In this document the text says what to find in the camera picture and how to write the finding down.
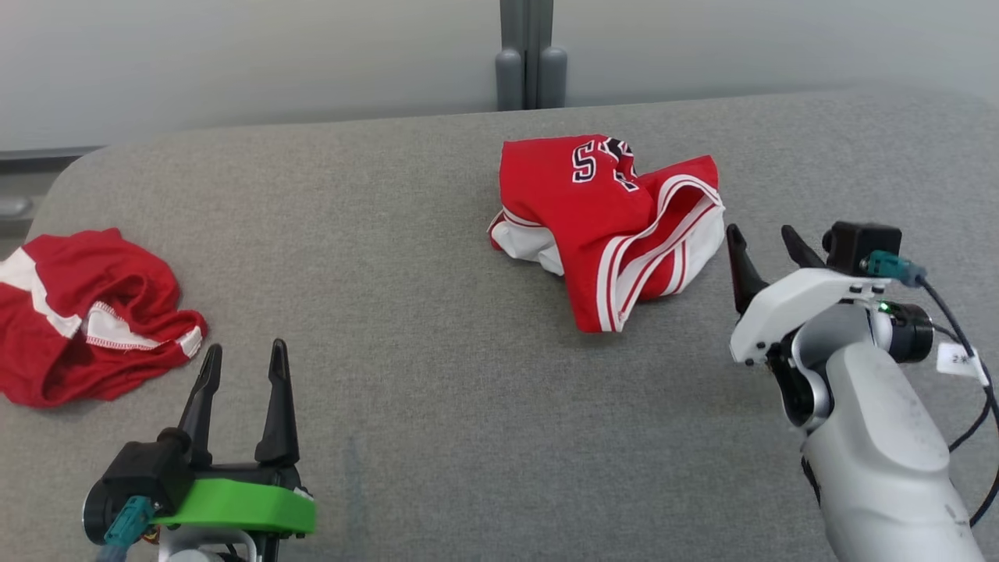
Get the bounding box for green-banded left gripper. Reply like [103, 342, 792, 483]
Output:
[84, 338, 317, 562]

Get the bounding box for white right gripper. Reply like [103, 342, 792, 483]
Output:
[726, 224, 892, 432]

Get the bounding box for red shorts with white trim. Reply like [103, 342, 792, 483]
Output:
[0, 228, 208, 408]

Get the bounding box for red jersey with number print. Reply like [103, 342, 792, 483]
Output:
[489, 135, 727, 334]

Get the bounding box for right cable with teal plug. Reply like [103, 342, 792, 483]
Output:
[862, 251, 999, 528]

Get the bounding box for cable with teal plug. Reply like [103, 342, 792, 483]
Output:
[94, 496, 155, 562]
[862, 251, 999, 528]

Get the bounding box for left cable with teal plug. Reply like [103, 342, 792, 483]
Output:
[94, 496, 155, 562]

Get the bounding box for white tag on right cable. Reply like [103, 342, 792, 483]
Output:
[937, 342, 990, 386]

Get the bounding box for grey partition post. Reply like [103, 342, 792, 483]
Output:
[495, 0, 568, 111]

